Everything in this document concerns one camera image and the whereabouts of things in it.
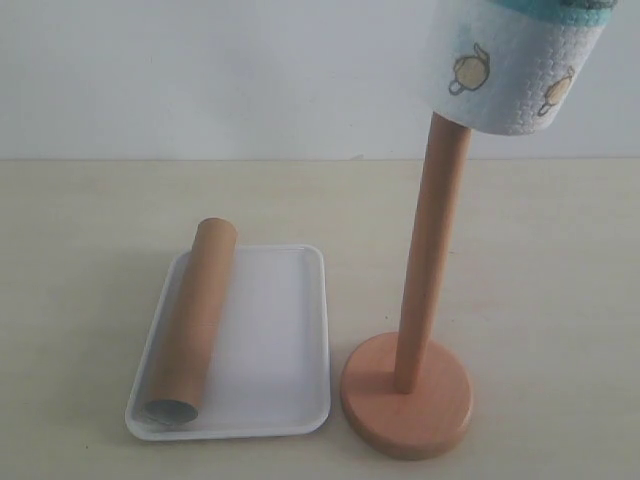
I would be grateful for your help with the brown cardboard tube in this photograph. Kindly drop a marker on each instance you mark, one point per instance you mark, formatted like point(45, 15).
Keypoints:
point(179, 375)

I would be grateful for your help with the printed white paper towel roll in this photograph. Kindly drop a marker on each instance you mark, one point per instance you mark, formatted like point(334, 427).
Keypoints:
point(506, 67)

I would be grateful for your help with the wooden paper towel holder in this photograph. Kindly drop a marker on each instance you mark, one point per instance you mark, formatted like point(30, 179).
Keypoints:
point(404, 394)

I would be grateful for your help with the white rectangular tray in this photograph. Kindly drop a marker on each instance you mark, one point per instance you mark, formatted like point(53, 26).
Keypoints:
point(270, 372)

